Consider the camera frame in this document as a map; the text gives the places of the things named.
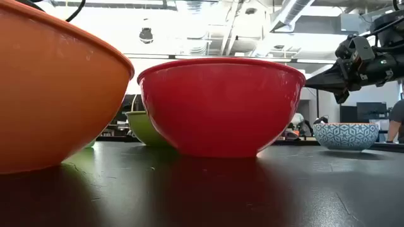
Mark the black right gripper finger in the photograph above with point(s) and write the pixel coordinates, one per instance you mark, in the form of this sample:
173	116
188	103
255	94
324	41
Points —
328	80
342	97

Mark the blue white patterned ceramic bowl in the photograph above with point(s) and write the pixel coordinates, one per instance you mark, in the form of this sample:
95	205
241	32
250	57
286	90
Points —
345	136

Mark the green plastic bowl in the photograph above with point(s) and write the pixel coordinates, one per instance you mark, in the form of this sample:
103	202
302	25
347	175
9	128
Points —
142	126

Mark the large orange plastic bowl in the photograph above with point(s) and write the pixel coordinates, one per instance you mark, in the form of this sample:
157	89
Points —
53	101

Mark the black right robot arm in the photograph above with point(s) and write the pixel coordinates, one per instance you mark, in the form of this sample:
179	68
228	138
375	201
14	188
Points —
389	28

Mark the black computer monitor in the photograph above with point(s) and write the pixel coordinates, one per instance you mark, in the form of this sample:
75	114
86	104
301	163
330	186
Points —
371	111

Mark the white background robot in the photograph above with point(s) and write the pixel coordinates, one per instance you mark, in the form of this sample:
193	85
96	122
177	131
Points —
296	124

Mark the person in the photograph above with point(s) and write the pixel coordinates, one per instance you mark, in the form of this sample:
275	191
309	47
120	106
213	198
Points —
397	121

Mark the long ceiling light strip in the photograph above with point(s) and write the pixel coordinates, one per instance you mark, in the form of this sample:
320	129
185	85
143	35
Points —
236	59

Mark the large red plastic bowl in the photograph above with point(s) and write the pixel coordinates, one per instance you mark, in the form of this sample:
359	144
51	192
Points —
221	107

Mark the black ceiling dome fixture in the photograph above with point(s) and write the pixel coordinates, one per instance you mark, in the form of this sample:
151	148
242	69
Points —
146	35

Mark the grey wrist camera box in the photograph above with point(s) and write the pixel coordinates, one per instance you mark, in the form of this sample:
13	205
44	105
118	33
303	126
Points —
363	50

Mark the silver ceiling air duct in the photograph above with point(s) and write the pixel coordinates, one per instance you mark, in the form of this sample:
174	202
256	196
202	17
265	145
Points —
292	14

